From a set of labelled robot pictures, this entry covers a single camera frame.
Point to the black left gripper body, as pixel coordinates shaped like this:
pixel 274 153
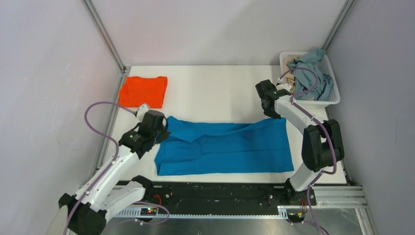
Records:
pixel 160 134

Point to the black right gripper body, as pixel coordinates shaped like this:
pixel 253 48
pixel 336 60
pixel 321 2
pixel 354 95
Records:
pixel 270 113

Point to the blue t-shirt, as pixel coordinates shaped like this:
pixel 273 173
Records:
pixel 195 148

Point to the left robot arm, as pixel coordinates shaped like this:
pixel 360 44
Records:
pixel 96 203

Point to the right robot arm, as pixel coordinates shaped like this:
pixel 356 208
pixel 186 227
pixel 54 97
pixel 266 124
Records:
pixel 322 144

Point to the beige crumpled t-shirt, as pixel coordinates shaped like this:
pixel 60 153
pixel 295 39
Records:
pixel 289 77

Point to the grey-blue crumpled t-shirt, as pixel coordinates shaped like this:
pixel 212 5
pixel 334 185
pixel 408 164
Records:
pixel 310 82

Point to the folded orange t-shirt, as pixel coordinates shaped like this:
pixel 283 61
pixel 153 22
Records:
pixel 139 90

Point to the white plastic laundry basket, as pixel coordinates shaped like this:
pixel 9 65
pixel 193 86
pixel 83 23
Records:
pixel 325 67

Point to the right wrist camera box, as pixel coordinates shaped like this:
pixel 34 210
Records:
pixel 282 84

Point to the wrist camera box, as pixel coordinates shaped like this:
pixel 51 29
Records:
pixel 282 84
pixel 141 111

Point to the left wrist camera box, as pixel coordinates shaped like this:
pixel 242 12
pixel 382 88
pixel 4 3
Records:
pixel 141 111

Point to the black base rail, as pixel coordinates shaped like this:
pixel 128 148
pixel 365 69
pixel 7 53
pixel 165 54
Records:
pixel 185 199

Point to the aluminium frame profile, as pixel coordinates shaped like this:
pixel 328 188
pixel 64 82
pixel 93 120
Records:
pixel 340 210

